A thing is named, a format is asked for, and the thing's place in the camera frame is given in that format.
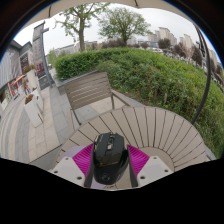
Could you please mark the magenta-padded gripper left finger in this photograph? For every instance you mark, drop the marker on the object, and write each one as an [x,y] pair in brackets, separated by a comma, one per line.
[71,168]

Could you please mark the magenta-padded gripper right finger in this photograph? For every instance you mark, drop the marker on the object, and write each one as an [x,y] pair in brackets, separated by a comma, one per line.
[150,170]

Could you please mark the black computer mouse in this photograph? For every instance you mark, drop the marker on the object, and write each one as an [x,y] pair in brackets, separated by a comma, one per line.
[109,156]

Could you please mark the lilac mouse pad with wrist rest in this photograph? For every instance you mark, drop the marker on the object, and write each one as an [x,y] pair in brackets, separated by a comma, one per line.
[71,150]

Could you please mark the white planter box with flowers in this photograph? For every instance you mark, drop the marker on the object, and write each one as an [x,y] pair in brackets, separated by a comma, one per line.
[32,111]
[31,78]

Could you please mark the slatted beige patio chair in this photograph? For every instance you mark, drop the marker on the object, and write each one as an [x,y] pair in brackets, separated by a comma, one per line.
[88,88]

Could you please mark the green hedge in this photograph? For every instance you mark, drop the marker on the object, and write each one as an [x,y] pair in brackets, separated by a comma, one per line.
[156,73]

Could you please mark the dark curved parasol pole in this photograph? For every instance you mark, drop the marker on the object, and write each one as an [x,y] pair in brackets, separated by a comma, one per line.
[205,83]

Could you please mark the tall grey sign pillar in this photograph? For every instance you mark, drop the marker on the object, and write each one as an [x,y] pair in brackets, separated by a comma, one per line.
[38,50]

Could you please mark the sparse-leaved tree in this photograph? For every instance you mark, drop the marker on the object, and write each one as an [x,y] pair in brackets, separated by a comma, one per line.
[81,31]

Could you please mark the distant apartment buildings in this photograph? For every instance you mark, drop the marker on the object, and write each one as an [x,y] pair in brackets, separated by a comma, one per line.
[164,33]

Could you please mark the round bushy tree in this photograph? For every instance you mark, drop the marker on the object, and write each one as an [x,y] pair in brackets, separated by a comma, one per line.
[123,21]

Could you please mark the beige parasol canopy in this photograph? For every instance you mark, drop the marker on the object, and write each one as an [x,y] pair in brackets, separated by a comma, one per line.
[100,4]

